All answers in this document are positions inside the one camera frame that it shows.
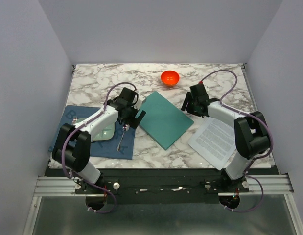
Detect aluminium extrusion rail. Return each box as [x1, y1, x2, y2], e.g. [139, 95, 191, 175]
[23, 174, 303, 235]

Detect blue lettered placemat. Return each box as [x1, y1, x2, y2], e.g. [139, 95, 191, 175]
[49, 105, 135, 159]

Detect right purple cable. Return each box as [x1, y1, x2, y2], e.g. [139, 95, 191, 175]
[199, 70, 274, 213]

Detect orange plastic bowl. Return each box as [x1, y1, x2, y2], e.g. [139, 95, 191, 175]
[161, 70, 180, 87]

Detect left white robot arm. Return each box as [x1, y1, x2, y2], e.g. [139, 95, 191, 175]
[51, 88, 146, 193]

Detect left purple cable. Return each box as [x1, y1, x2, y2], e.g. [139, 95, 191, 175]
[61, 83, 142, 214]

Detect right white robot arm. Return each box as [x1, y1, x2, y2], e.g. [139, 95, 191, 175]
[181, 83, 273, 192]

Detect printed white paper sheets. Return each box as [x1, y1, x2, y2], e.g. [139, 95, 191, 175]
[188, 117, 236, 170]

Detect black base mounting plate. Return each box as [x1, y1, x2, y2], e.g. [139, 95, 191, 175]
[45, 167, 280, 205]

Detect teal file folder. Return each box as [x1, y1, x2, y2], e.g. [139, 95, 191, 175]
[140, 92, 194, 150]

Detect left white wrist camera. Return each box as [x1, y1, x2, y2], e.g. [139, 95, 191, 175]
[134, 94, 145, 110]

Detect purple cable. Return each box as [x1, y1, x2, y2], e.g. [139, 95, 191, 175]
[199, 70, 274, 213]
[61, 83, 142, 214]

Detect pale green divided plate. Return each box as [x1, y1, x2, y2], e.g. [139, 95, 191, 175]
[73, 118, 115, 142]

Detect silver metal spoon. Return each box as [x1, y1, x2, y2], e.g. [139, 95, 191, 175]
[117, 124, 130, 151]

